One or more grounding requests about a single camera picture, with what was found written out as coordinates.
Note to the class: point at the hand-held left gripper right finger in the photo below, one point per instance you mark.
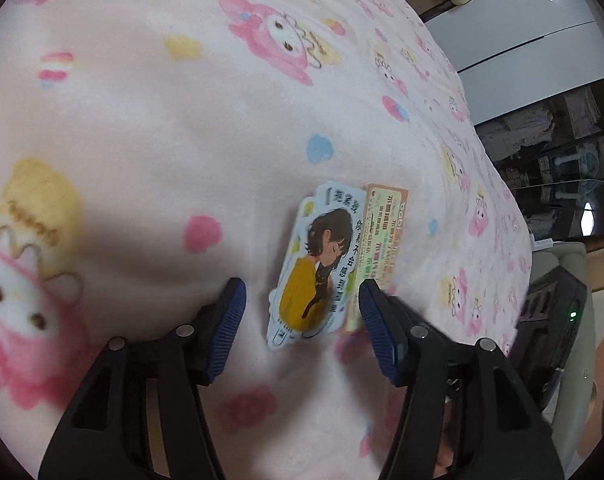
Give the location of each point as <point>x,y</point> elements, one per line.
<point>377,325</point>

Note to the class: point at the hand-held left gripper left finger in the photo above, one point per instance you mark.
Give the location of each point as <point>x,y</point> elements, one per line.
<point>227,330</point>

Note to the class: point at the cartoon girl sticker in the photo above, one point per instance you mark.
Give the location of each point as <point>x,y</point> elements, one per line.
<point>307,285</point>

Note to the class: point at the yellow orange paper card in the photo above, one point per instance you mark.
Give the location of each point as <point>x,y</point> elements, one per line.
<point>382,220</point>

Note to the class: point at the grey green padded headboard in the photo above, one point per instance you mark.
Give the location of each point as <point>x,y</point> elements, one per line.
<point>547,260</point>

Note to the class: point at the white charger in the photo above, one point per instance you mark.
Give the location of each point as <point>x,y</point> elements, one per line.
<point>542,244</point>

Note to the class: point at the blue white plastic stool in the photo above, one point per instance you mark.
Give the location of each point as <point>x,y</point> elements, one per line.
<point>587,157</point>

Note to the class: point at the dark open wardrobe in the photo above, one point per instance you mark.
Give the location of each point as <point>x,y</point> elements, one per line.
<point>532,125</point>

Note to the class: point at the pink cartoon printed blanket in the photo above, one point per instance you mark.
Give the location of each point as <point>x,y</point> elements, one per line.
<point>132,110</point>

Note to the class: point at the white wardrobe door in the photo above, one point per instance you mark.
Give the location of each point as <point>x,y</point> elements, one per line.
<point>507,45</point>

